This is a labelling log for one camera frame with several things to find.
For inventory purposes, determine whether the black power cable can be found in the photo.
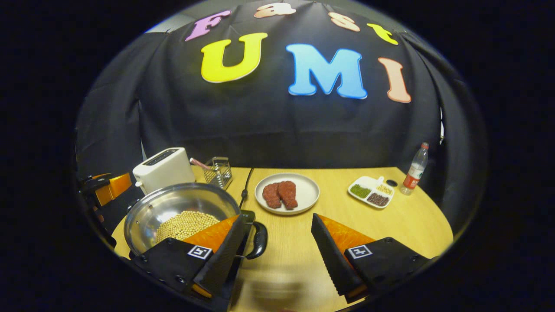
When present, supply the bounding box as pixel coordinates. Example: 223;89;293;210
238;167;255;208

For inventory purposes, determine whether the metal wire basket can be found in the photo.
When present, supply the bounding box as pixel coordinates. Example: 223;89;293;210
203;156;233;190

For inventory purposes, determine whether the white divided dish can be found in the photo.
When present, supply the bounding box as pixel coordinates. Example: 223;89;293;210
348;175;395;209

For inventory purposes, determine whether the clear plastic water bottle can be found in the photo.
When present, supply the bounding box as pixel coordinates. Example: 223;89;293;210
400;142;430;196

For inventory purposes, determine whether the stainless steel pot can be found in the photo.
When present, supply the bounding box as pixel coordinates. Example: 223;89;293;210
124;182;268;260

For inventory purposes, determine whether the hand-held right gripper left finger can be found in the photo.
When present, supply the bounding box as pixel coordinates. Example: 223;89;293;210
130;214;247;300

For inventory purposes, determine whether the white round plate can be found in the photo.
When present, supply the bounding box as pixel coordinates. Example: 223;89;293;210
255;173;320;216

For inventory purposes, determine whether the black backdrop cloth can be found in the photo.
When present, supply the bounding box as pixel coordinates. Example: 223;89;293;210
76;2;488;234

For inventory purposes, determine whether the red meat piece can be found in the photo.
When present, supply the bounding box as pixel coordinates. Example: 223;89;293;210
262;182;282;209
277;181;299;211

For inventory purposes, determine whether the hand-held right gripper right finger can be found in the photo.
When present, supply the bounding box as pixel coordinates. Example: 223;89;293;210
310;213;434;304

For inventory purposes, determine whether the pile of soybeans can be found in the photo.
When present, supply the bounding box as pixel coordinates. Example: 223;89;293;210
155;211;220;243

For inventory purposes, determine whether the white toaster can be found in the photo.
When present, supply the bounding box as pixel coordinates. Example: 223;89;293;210
132;147;196;195

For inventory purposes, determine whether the black induction cooktop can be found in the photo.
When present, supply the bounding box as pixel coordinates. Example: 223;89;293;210
108;193;257;304

